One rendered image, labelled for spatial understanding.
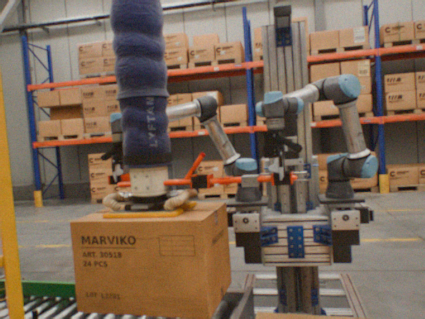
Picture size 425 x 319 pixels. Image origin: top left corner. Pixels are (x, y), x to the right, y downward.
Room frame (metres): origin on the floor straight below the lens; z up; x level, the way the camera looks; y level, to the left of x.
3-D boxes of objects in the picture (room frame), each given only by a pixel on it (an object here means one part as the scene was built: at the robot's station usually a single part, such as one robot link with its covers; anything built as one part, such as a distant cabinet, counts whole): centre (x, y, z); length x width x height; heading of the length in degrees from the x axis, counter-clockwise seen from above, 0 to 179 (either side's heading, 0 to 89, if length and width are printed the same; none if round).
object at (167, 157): (1.78, 0.29, 1.33); 0.23 x 0.23 x 0.04
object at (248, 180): (1.66, -0.16, 1.21); 0.07 x 0.07 x 0.04; 74
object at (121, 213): (1.69, 0.32, 1.11); 0.34 x 0.10 x 0.05; 74
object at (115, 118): (2.11, 0.49, 1.51); 0.09 x 0.08 x 0.11; 109
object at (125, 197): (1.78, 0.29, 1.15); 0.34 x 0.25 x 0.06; 74
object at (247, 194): (2.20, -0.19, 1.09); 0.15 x 0.15 x 0.10
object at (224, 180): (1.84, 0.07, 1.22); 0.93 x 0.30 x 0.04; 74
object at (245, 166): (2.21, -0.19, 1.20); 0.13 x 0.12 x 0.14; 19
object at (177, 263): (1.78, 0.29, 0.89); 0.60 x 0.40 x 0.40; 75
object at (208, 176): (1.71, 0.05, 1.22); 0.10 x 0.08 x 0.06; 164
